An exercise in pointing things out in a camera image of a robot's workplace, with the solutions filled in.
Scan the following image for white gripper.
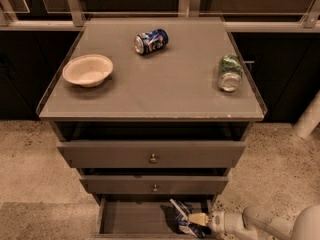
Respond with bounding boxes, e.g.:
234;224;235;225
188;210;232;233

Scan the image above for blue chip bag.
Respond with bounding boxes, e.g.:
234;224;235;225
170;199;205;239

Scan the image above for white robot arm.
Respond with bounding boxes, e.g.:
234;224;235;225
188;205;320;240

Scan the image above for bottom grey drawer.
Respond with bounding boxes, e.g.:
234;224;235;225
92;196;216;240

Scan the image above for grey drawer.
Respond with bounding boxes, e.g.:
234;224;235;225
57;140;245;169
92;196;216;240
80;175;228;195

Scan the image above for middle grey drawer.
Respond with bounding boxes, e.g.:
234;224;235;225
80;175;228;195

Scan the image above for grey drawer cabinet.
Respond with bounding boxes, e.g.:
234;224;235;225
35;16;268;240

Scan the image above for top grey drawer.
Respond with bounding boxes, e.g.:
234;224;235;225
57;140;245;169

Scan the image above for green soda can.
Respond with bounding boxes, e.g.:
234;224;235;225
218;54;243;92

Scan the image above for blue soda can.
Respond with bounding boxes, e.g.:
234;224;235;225
134;29;169;55

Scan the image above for white paper bowl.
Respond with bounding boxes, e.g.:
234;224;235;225
62;54;113;88

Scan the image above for metal railing frame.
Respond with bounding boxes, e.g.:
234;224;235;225
0;0;320;32

